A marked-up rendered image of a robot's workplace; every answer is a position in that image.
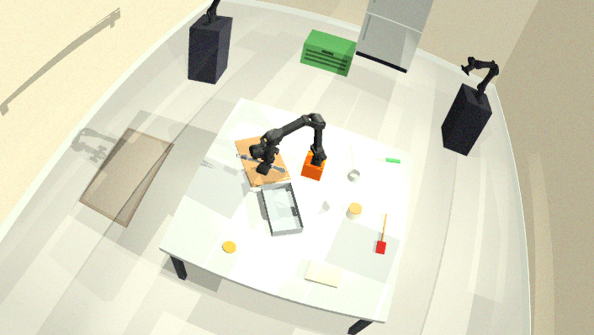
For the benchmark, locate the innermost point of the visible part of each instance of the beige canister with wooden lid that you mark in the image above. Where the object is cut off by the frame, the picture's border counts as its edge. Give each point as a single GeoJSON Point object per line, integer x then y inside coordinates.
{"type": "Point", "coordinates": [354, 210]}

